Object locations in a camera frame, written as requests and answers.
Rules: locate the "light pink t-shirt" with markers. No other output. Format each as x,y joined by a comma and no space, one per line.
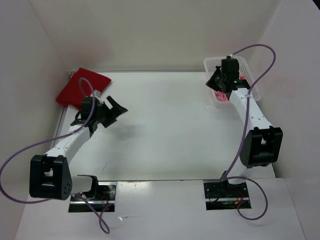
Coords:
222,96

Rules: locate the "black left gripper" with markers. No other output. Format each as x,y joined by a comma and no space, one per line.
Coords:
108,113

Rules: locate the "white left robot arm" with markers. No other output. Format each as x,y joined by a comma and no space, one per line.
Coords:
50,176

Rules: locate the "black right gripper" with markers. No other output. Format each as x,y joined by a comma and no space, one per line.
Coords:
216,79

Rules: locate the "dark red t-shirt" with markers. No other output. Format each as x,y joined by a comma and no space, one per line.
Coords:
75,91

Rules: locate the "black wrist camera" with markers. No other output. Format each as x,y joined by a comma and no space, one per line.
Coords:
89,111
230,68

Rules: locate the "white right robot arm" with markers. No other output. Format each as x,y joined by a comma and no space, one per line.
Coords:
260,142

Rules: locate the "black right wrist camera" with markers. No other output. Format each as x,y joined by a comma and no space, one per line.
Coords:
230,68

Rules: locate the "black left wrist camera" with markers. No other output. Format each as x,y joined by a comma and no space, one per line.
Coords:
89,111

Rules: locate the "white plastic basket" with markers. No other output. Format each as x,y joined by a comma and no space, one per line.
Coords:
244,69

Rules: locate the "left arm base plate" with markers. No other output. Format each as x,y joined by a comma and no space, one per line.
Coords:
103,196

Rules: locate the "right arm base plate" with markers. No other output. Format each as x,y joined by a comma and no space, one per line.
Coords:
224,196

